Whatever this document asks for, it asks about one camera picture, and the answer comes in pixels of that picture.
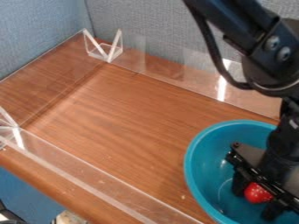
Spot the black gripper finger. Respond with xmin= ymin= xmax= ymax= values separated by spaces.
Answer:
xmin=262 ymin=201 xmax=286 ymax=221
xmin=231 ymin=171 xmax=249 ymax=197

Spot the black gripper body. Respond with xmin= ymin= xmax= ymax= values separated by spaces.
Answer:
xmin=226 ymin=142 xmax=299 ymax=214

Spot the red toy strawberry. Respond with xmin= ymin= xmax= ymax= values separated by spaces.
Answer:
xmin=245 ymin=182 xmax=274 ymax=204

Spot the blue plastic bowl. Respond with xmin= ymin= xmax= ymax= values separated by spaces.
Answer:
xmin=183 ymin=119 xmax=299 ymax=224

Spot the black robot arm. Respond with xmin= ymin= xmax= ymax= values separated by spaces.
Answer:
xmin=183 ymin=0 xmax=299 ymax=221

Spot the clear acrylic back barrier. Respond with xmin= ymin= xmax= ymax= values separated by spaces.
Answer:
xmin=82 ymin=28 xmax=286 ymax=121

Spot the clear acrylic barrier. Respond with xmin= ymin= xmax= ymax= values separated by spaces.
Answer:
xmin=0 ymin=31 xmax=103 ymax=125
xmin=6 ymin=129 xmax=202 ymax=224
xmin=82 ymin=28 xmax=286 ymax=121

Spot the clear acrylic front barrier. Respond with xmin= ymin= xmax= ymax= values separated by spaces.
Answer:
xmin=6 ymin=129 xmax=202 ymax=224

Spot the clear acrylic left barrier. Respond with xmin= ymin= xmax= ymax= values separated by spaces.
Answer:
xmin=0 ymin=31 xmax=103 ymax=125

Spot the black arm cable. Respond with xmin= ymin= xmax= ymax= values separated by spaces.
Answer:
xmin=191 ymin=8 xmax=255 ymax=91

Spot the clear acrylic corner bracket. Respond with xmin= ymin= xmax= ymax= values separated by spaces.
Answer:
xmin=83 ymin=29 xmax=124 ymax=63

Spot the clear acrylic front bracket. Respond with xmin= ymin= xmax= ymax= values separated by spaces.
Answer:
xmin=0 ymin=106 xmax=24 ymax=150

